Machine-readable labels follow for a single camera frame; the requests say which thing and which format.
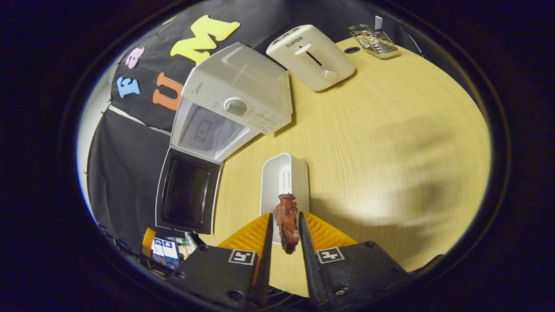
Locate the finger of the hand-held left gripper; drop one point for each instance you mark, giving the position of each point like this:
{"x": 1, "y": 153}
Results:
{"x": 171, "y": 251}
{"x": 148, "y": 240}

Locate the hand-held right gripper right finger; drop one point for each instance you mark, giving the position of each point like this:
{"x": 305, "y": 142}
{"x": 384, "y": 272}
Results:
{"x": 310, "y": 268}

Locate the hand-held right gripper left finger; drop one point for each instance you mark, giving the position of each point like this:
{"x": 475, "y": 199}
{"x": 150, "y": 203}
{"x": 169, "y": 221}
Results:
{"x": 264, "y": 268}

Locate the reddish brown meat slice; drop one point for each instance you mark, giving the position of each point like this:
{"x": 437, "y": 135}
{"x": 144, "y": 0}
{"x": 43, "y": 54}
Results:
{"x": 287, "y": 221}

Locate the white microwave oven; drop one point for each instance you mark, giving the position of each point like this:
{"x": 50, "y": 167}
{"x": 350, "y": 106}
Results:
{"x": 243, "y": 82}

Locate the white rectangular plastic tray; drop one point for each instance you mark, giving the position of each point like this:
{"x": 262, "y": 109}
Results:
{"x": 275, "y": 173}

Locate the white toaster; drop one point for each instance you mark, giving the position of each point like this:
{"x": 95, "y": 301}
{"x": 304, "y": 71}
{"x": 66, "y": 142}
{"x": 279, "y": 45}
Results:
{"x": 312, "y": 52}

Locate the black round desk grommet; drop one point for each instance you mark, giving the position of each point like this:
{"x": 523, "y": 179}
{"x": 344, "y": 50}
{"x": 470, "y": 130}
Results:
{"x": 352, "y": 50}

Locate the white spoon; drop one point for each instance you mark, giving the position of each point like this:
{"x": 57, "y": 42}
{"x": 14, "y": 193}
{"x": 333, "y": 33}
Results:
{"x": 378, "y": 21}

